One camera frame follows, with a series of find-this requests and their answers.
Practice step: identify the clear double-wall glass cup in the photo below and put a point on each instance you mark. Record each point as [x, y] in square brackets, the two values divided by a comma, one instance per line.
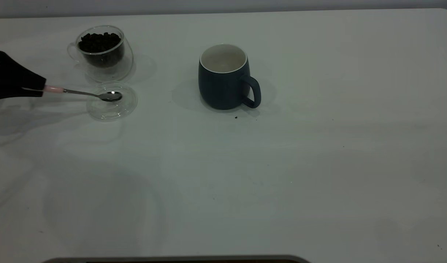
[112, 73]

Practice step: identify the clear round glass lid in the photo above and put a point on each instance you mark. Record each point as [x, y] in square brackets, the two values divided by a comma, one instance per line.
[110, 109]

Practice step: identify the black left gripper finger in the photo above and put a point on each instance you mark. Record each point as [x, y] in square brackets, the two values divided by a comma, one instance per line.
[8, 94]
[8, 73]

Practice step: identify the dark grey ceramic mug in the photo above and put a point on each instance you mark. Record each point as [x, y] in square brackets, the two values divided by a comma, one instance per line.
[220, 91]

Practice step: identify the dark coffee beans pile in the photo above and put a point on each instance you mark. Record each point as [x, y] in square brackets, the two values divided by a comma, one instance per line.
[99, 42]

